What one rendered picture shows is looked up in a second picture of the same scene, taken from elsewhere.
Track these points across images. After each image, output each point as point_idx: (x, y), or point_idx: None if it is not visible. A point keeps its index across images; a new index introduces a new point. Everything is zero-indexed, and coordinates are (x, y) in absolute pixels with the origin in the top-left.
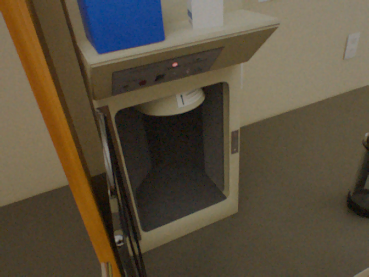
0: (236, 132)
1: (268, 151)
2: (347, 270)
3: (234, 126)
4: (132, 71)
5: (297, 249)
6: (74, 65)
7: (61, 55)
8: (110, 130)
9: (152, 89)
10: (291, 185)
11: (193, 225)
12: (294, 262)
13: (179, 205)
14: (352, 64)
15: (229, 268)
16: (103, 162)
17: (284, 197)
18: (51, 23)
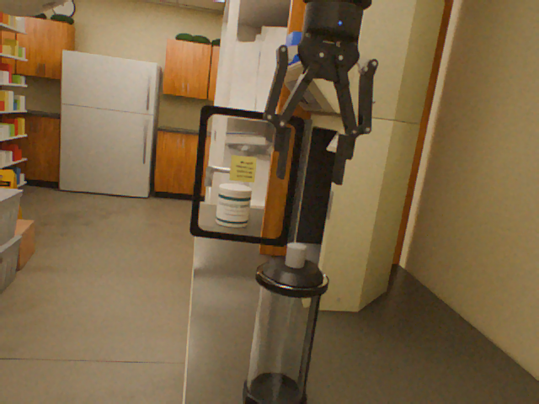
0: (332, 194)
1: (448, 380)
2: (197, 332)
3: (333, 185)
4: (290, 85)
5: (242, 320)
6: (441, 151)
7: (439, 140)
8: (308, 138)
9: (321, 118)
10: (349, 362)
11: None
12: (231, 311)
13: (318, 257)
14: None
15: (250, 285)
16: (416, 265)
17: (326, 346)
18: (445, 110)
